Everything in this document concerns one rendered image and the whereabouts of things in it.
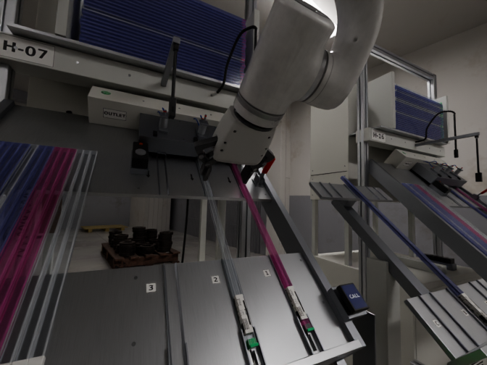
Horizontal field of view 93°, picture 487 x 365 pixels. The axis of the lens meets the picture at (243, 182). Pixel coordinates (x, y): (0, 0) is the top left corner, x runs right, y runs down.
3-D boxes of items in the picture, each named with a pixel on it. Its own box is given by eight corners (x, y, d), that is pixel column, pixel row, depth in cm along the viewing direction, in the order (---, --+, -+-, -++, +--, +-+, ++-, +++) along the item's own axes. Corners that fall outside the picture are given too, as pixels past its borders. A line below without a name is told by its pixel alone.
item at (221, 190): (265, 211, 70) (272, 198, 67) (-53, 206, 41) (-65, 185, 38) (235, 150, 93) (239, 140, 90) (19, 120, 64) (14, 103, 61)
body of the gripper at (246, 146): (275, 104, 43) (251, 148, 51) (225, 91, 39) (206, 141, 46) (290, 129, 39) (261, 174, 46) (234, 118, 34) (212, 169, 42)
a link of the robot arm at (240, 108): (277, 92, 42) (270, 106, 44) (233, 80, 38) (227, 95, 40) (295, 120, 37) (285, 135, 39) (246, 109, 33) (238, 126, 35)
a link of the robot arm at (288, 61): (285, 97, 42) (238, 78, 39) (333, 14, 33) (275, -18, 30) (294, 123, 36) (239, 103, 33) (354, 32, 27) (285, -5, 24)
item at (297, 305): (310, 332, 40) (314, 329, 40) (304, 334, 40) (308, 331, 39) (233, 163, 76) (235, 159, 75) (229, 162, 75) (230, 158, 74)
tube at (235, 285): (255, 348, 36) (258, 345, 35) (247, 350, 35) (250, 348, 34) (200, 158, 71) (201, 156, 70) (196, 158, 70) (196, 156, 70)
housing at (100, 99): (237, 158, 91) (249, 127, 83) (89, 140, 69) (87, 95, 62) (232, 148, 97) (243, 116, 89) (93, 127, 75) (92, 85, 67)
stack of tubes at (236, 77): (245, 87, 86) (247, 19, 88) (77, 41, 63) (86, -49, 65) (231, 100, 97) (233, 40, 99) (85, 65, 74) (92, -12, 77)
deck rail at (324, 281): (346, 357, 44) (367, 345, 41) (338, 360, 43) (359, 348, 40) (239, 151, 94) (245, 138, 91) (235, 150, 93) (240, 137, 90)
